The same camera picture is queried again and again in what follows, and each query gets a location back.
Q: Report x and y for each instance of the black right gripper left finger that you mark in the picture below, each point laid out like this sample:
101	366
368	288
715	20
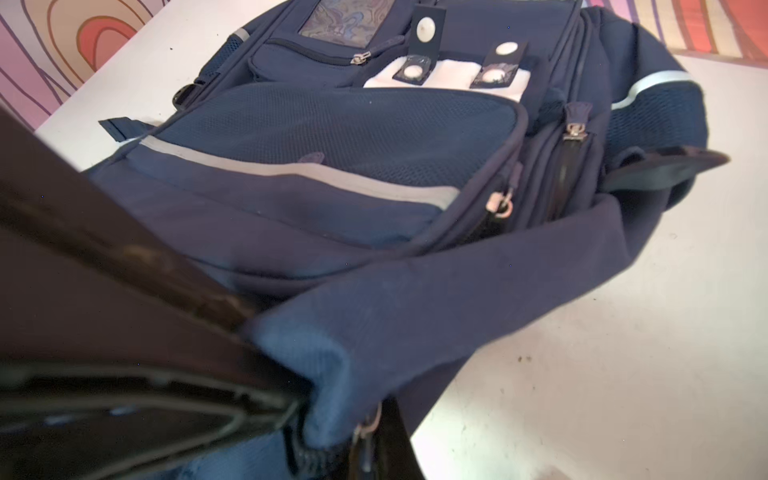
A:
118	357

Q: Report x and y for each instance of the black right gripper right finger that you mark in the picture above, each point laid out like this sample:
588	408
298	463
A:
386	453

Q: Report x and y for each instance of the navy blue student backpack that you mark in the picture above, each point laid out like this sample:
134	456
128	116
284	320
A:
399	183

